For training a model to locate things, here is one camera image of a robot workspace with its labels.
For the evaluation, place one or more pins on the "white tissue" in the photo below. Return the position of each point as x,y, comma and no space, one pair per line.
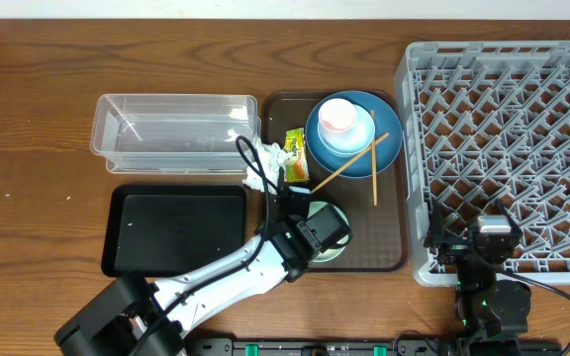
273,158

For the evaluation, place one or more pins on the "brown serving tray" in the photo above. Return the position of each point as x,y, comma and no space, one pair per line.
379,233

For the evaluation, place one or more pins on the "wooden chopstick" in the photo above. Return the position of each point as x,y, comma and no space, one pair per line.
374,162

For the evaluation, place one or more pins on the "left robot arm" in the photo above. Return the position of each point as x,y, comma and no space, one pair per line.
132,316

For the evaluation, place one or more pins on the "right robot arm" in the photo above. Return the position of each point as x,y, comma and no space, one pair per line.
494,312

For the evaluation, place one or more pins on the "black plastic tray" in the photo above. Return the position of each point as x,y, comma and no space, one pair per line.
168,230

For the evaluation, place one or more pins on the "yellow green snack wrapper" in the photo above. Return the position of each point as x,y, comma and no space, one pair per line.
296,167

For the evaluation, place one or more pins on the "wooden chopstick diagonal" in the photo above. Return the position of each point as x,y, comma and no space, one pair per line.
348,163

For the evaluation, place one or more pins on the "light blue bowl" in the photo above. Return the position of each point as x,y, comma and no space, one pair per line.
351,141

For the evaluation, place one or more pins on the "grey dishwasher rack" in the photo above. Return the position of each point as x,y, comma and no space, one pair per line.
488,121

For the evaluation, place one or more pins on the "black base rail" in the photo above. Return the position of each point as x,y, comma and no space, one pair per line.
398,347

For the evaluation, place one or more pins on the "pink cup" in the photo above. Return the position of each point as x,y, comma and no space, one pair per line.
337,115

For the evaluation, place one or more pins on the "clear plastic waste bin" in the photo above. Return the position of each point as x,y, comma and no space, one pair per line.
173,133

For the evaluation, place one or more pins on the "dark blue plate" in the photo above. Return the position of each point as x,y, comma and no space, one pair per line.
386,122

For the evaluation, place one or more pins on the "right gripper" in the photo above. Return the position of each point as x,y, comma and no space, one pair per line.
455,244

